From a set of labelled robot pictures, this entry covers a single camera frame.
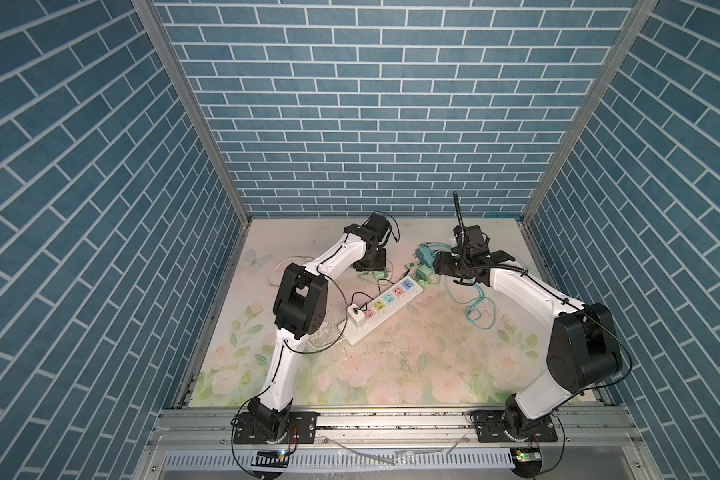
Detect white power strip colourful sockets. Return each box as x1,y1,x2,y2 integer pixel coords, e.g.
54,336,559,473
343,276,424,345

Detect teal multi-head cable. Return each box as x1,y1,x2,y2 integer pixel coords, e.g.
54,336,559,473
416,241,498,331

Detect white USB charger adapter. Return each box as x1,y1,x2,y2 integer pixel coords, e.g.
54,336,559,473
347,304,366,328

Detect white power strip cord plug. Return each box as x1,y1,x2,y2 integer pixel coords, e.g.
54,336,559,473
273,263,349,343

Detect teal charger adapter upper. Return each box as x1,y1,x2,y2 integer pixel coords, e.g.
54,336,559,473
415,246,436,267

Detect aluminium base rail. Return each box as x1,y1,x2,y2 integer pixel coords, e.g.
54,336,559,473
135,404,660,479

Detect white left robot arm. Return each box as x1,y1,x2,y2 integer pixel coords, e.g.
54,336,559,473
238,211,401,443

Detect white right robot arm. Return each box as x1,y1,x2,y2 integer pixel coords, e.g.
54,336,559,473
434,194,631,441

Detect light green charger with prongs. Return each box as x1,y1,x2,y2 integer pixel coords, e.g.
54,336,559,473
359,270,389,282

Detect black USB cable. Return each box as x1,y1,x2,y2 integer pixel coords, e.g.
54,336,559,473
349,277,400,310

